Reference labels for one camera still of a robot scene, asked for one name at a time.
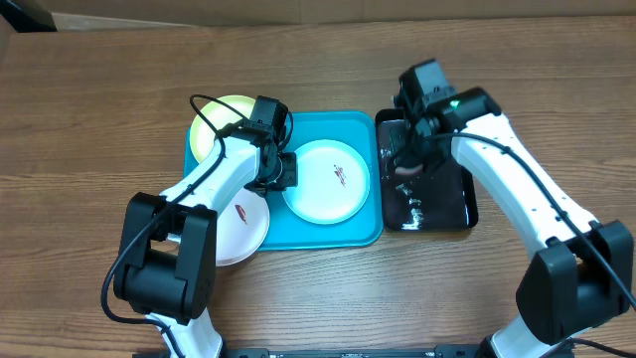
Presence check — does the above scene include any green scrub sponge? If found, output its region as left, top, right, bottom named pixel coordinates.
left=387, top=123, right=423, bottom=176

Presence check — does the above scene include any light blue plate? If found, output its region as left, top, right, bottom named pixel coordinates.
left=283, top=139, right=371, bottom=225

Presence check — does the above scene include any yellow plate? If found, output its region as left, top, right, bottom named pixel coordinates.
left=189, top=94, right=257, bottom=164

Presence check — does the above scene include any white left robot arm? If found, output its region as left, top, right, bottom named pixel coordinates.
left=100, top=139, right=297, bottom=357

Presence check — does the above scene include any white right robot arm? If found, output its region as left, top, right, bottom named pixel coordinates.
left=394, top=85, right=635, bottom=357

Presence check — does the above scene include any teal plastic tray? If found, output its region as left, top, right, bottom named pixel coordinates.
left=182, top=109, right=385, bottom=252

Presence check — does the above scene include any black water tray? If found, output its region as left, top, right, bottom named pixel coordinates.
left=375, top=109, right=479, bottom=232

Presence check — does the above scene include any pink white plate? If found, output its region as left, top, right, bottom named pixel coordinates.
left=166, top=186, right=271, bottom=268

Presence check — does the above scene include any dark object top left corner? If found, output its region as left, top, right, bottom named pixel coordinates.
left=1, top=0, right=58, bottom=33

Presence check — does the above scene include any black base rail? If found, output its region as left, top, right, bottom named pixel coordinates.
left=131, top=342, right=575, bottom=358

